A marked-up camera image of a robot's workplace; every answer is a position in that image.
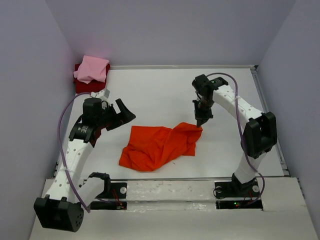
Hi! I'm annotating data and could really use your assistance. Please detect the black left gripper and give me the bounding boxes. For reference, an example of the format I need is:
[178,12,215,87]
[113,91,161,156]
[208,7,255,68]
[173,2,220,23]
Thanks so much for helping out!
[96,99,136,131]

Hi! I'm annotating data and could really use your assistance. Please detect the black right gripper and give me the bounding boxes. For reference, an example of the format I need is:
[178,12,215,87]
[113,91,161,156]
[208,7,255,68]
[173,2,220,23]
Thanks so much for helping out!
[191,96,214,128]

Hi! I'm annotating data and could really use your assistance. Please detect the orange t shirt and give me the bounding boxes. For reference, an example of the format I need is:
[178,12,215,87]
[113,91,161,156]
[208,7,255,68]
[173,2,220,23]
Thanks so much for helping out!
[118,122,203,172]

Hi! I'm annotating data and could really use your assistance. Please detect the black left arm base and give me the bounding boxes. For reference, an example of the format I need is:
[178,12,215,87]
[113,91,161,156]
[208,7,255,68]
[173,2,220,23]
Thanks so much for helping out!
[90,181,128,211]

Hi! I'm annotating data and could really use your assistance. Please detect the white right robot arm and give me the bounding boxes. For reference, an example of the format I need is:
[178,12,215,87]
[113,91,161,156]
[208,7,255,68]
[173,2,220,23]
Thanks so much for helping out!
[192,72,278,200]

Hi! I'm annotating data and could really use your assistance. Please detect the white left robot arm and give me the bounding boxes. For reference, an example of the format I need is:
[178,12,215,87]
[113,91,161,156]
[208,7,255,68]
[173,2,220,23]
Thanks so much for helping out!
[33,97,136,232]

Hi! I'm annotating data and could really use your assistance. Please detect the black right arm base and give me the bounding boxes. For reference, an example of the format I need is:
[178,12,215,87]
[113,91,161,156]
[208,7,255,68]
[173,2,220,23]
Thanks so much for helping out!
[212,181,263,210]

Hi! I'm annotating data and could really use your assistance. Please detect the dark red folded t shirt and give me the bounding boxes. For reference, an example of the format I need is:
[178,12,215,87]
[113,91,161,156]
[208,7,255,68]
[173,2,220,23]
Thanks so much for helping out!
[73,64,110,94]

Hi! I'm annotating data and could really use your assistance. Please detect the pink folded t shirt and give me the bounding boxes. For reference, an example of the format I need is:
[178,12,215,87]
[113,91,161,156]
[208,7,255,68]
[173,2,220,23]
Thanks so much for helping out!
[73,55,110,84]

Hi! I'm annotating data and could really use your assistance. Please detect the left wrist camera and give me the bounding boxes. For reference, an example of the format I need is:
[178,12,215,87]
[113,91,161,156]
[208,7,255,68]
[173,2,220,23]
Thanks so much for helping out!
[90,88,110,101]

